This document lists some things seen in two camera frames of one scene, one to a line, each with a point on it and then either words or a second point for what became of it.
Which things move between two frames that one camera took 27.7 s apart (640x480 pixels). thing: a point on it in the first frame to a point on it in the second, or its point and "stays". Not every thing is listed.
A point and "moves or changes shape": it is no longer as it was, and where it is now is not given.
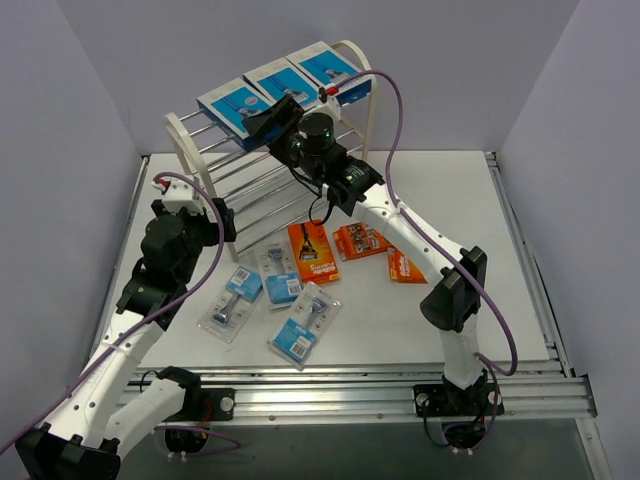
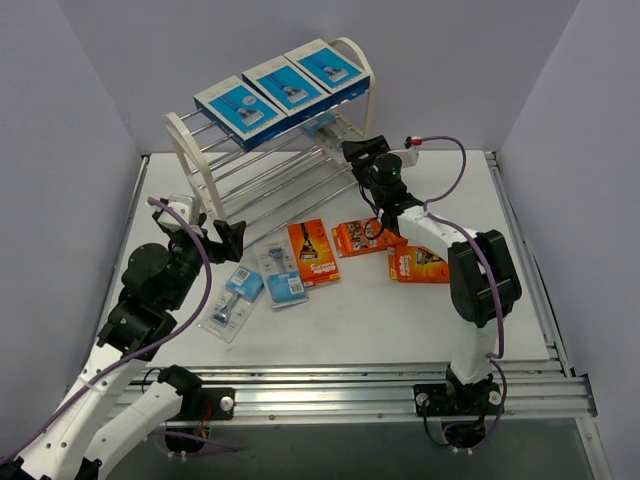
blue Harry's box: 281,78 stays
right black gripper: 281,125 to 363,155
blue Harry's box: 227,106 stays
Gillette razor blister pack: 281,274 stays
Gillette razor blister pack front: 304,324 moves or changes shape
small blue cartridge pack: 225,314 stays
